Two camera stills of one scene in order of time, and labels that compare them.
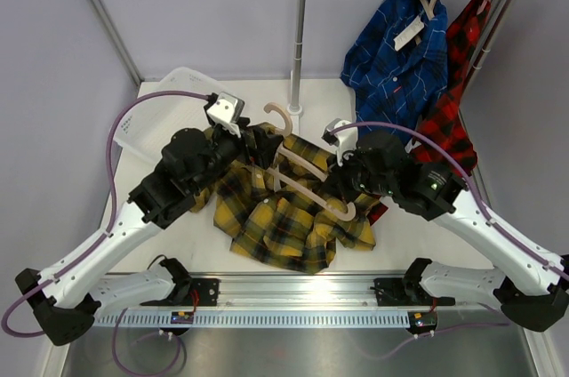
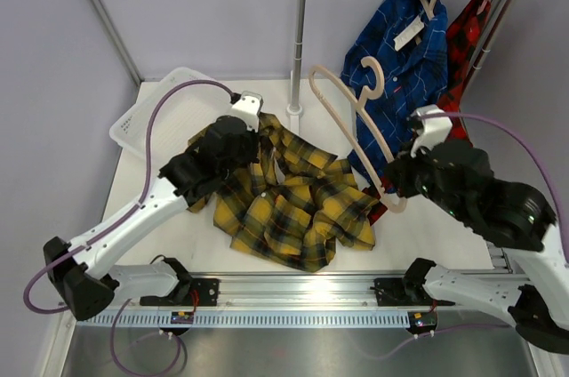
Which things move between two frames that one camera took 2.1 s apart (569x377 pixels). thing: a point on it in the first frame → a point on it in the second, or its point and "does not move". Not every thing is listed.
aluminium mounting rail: x=316 y=291 does not move
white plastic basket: x=147 y=126 does not move
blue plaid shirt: x=396 y=56 does not move
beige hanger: x=347 y=212 → x=316 y=74
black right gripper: x=336 y=180 → x=397 y=172
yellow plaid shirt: x=277 y=208 does not move
